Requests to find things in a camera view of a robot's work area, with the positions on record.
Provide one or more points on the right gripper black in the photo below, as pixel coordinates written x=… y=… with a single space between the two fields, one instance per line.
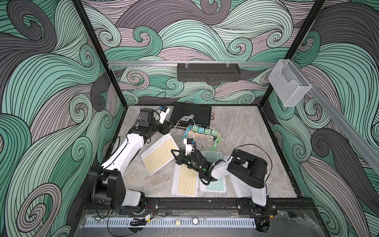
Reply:
x=180 y=159

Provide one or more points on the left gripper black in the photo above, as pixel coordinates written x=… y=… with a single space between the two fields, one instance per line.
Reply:
x=165 y=128

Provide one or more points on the yellow keyboard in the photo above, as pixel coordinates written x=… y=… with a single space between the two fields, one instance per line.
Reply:
x=159 y=154
x=185 y=182

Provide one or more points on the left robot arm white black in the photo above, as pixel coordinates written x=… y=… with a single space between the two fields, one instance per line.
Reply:
x=105 y=184

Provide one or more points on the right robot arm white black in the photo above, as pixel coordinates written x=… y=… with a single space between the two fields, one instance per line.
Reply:
x=249 y=168

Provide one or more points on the white keyboard far right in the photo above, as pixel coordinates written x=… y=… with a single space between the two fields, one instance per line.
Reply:
x=241 y=188

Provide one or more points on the wooden power strip green plugs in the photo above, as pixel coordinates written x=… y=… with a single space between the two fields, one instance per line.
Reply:
x=207 y=133

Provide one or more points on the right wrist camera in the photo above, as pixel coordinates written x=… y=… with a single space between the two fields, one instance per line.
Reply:
x=189 y=146

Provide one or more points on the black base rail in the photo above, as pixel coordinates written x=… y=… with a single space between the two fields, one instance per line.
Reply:
x=241 y=206

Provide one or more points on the black wall tray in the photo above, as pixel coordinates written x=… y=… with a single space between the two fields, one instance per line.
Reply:
x=208 y=72

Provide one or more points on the white slotted cable duct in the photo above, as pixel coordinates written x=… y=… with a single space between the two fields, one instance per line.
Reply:
x=191 y=222

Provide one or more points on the clear acrylic wall holder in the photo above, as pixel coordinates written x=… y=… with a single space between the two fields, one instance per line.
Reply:
x=289 y=82

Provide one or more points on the aluminium wall rail right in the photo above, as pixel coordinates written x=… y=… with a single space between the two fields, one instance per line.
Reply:
x=326 y=93

